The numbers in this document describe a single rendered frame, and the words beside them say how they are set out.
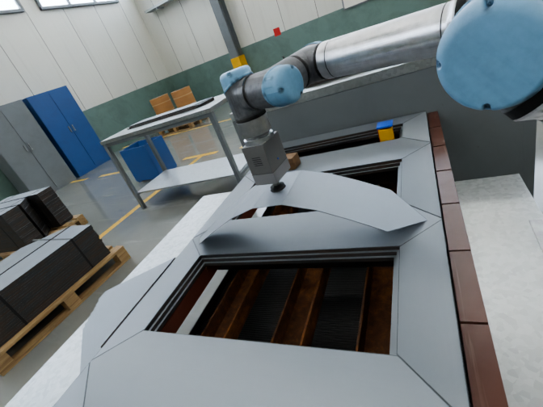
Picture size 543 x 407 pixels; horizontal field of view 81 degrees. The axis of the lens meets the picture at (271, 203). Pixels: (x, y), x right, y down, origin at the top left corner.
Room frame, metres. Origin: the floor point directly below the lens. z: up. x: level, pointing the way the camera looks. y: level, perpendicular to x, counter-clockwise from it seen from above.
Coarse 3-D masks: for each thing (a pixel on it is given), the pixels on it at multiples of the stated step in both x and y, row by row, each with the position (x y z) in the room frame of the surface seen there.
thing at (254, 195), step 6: (258, 186) 0.87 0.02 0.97; (264, 186) 0.82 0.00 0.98; (252, 192) 0.84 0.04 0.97; (258, 192) 0.80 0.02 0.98; (246, 198) 0.83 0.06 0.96; (252, 198) 0.79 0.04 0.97; (258, 198) 0.75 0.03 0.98; (246, 204) 0.77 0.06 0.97; (252, 204) 0.73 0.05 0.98; (240, 210) 0.76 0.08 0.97; (246, 210) 0.72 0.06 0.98; (234, 216) 0.74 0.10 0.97
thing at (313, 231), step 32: (224, 224) 0.96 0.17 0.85; (256, 224) 0.87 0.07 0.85; (288, 224) 0.80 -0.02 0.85; (320, 224) 0.74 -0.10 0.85; (352, 224) 0.68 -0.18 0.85; (416, 224) 0.59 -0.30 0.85; (224, 256) 0.78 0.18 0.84; (256, 256) 0.73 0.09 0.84; (288, 256) 0.67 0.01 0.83; (320, 256) 0.63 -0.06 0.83; (352, 256) 0.59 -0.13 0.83; (384, 256) 0.55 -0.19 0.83; (160, 320) 0.63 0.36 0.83
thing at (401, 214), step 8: (392, 192) 0.69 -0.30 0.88; (392, 200) 0.66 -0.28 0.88; (400, 200) 0.66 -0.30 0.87; (392, 208) 0.63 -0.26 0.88; (400, 208) 0.63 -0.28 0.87; (408, 208) 0.63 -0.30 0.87; (392, 216) 0.60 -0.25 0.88; (400, 216) 0.60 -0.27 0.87; (408, 216) 0.60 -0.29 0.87; (392, 224) 0.57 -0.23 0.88; (400, 224) 0.57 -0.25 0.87; (408, 224) 0.57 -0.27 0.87
